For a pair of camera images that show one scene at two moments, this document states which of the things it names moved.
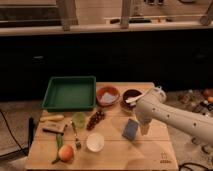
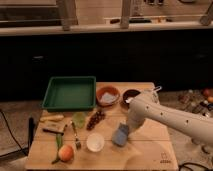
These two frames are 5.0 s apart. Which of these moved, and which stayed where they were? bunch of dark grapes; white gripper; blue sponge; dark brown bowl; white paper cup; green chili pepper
Moved: blue sponge; white gripper
Stayed: green chili pepper; bunch of dark grapes; dark brown bowl; white paper cup
